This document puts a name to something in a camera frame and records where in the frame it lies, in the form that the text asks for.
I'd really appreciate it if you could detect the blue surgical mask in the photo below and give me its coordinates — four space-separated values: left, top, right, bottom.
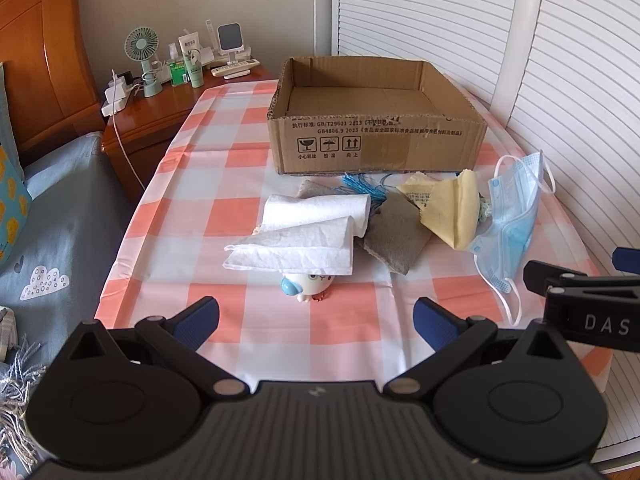
469 152 555 326

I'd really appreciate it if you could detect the grey fabric sachet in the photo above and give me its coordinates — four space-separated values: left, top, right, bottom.
296 179 338 198
362 193 432 275

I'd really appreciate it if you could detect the yellow cloth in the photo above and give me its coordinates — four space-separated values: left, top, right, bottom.
397 169 492 252

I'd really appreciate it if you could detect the white blue owl toy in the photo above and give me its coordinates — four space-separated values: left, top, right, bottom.
280 274 334 302

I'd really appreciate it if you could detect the blue tassel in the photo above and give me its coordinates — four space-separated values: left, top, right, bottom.
342 174 390 206

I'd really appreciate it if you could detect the white paper towel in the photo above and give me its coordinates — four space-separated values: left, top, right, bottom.
224 194 371 276

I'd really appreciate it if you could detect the grey bedsheet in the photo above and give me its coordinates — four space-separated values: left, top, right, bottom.
0 130 137 480

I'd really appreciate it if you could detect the wooden nightstand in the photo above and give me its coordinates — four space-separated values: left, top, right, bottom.
101 56 277 201

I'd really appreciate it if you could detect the blue yellow pillow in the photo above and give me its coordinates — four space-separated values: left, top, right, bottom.
0 67 32 264

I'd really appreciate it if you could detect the cardboard box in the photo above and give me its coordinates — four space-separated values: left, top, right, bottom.
267 56 487 174

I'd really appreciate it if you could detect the white power strip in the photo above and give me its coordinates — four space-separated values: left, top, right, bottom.
101 72 142 118

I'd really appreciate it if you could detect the green box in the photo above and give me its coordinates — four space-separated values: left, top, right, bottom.
168 61 189 87

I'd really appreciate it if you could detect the wooden headboard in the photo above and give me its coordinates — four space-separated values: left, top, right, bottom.
1 0 104 166

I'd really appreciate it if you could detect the white remote control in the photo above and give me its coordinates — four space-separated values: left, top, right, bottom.
210 58 260 80

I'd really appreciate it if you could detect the green tube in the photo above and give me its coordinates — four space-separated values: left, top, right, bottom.
183 49 204 89

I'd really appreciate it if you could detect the green desk fan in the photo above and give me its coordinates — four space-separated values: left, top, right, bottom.
124 26 162 98

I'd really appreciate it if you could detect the phone stand mirror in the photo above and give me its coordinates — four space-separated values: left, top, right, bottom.
217 23 250 64

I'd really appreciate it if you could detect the white charging cable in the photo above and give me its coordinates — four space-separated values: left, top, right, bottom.
110 109 148 194

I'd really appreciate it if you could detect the white curved frame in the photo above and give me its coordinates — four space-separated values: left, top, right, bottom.
489 0 541 127

